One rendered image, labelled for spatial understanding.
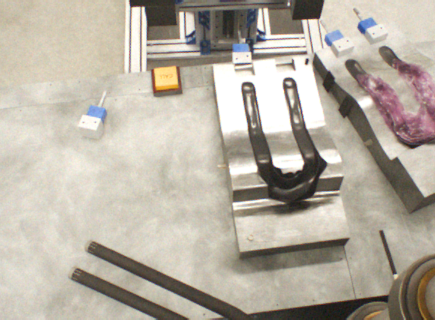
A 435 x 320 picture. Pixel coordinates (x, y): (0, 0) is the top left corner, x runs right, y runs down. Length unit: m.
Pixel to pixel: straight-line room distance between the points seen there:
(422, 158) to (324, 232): 0.30
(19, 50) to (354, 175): 1.81
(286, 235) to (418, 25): 1.78
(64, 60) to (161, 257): 1.52
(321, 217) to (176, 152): 0.41
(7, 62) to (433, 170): 1.99
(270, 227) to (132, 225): 0.34
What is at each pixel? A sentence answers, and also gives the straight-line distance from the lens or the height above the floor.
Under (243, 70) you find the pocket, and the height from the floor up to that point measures 0.86.
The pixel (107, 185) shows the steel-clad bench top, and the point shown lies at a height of 0.80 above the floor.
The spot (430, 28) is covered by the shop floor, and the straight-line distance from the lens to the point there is 2.88.
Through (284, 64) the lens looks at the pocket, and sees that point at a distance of 1.51.
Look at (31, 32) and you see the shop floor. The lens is 2.82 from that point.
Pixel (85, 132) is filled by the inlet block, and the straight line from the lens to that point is 1.47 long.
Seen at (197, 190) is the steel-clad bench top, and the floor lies 0.80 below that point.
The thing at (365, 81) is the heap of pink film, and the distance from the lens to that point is 1.49.
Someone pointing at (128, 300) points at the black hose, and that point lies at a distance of 1.27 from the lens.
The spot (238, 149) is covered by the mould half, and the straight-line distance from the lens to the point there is 1.31.
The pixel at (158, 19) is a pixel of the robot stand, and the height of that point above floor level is 0.76.
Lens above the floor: 2.08
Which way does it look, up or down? 64 degrees down
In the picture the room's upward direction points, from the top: straight up
